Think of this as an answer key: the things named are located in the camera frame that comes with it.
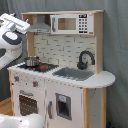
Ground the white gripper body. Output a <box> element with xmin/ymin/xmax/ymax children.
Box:
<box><xmin>0</xmin><ymin>13</ymin><xmax>30</xmax><ymax>34</ymax></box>

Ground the white toy microwave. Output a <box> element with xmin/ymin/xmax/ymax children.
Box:
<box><xmin>50</xmin><ymin>13</ymin><xmax>94</xmax><ymax>34</ymax></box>

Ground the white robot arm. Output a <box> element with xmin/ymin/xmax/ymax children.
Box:
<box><xmin>0</xmin><ymin>13</ymin><xmax>30</xmax><ymax>128</ymax></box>

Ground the wooden toy kitchen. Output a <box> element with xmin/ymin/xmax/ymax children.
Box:
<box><xmin>9</xmin><ymin>10</ymin><xmax>115</xmax><ymax>128</ymax></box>

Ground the silver range hood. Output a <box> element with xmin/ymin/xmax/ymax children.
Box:
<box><xmin>29</xmin><ymin>15</ymin><xmax>51</xmax><ymax>33</ymax></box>

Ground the small silver pot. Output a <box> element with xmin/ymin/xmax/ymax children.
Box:
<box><xmin>24</xmin><ymin>56</ymin><xmax>40</xmax><ymax>67</ymax></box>

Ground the black toy stovetop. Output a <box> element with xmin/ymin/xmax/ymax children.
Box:
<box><xmin>21</xmin><ymin>62</ymin><xmax>57</xmax><ymax>72</ymax></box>

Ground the left red stove knob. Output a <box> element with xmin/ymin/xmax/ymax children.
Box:
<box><xmin>13</xmin><ymin>75</ymin><xmax>20</xmax><ymax>83</ymax></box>

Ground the red stove knob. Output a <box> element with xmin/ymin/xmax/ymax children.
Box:
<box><xmin>33</xmin><ymin>81</ymin><xmax>38</xmax><ymax>87</ymax></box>
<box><xmin>13</xmin><ymin>75</ymin><xmax>20</xmax><ymax>83</ymax></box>

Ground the right red stove knob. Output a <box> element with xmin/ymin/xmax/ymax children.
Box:
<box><xmin>33</xmin><ymin>81</ymin><xmax>38</xmax><ymax>87</ymax></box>

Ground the grey toy sink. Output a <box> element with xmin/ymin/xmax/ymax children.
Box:
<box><xmin>53</xmin><ymin>67</ymin><xmax>93</xmax><ymax>81</ymax></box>

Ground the black toy faucet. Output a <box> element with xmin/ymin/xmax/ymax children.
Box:
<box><xmin>77</xmin><ymin>50</ymin><xmax>95</xmax><ymax>70</ymax></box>

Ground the grey ice dispenser panel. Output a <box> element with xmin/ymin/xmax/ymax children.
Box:
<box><xmin>56</xmin><ymin>94</ymin><xmax>72</xmax><ymax>120</ymax></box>

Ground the grey cupboard door handle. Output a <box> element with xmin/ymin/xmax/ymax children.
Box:
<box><xmin>48</xmin><ymin>101</ymin><xmax>52</xmax><ymax>119</ymax></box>

